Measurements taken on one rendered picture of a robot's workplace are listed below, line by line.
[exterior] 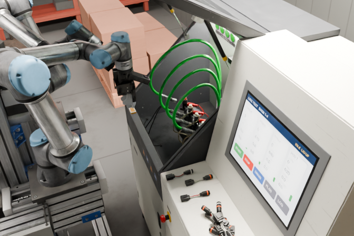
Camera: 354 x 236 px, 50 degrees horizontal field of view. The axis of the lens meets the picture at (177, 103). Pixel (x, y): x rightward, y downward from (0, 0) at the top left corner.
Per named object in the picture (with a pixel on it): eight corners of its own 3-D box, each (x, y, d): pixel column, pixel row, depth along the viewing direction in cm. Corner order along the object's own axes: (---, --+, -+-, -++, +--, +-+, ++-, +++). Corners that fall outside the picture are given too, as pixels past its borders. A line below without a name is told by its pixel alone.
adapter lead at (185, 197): (181, 202, 153) (181, 198, 152) (180, 198, 155) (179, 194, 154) (210, 196, 155) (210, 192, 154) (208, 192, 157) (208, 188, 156)
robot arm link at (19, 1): (44, 95, 202) (-12, -2, 186) (65, 82, 212) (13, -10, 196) (56, 92, 194) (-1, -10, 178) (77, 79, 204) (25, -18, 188)
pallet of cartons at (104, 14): (158, 43, 525) (154, -16, 481) (194, 91, 414) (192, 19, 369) (87, 56, 502) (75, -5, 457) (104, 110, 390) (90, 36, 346)
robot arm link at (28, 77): (72, 147, 158) (10, 41, 120) (100, 159, 151) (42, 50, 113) (53, 169, 151) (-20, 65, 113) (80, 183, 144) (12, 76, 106)
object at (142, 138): (128, 126, 231) (125, 104, 222) (135, 124, 232) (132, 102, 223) (159, 196, 182) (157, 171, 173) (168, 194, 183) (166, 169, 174)
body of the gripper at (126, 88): (114, 89, 170) (110, 65, 163) (133, 85, 172) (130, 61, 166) (118, 98, 164) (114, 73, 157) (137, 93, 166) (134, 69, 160)
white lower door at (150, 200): (138, 203, 269) (127, 125, 232) (141, 202, 270) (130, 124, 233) (168, 282, 218) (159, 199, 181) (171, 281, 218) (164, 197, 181)
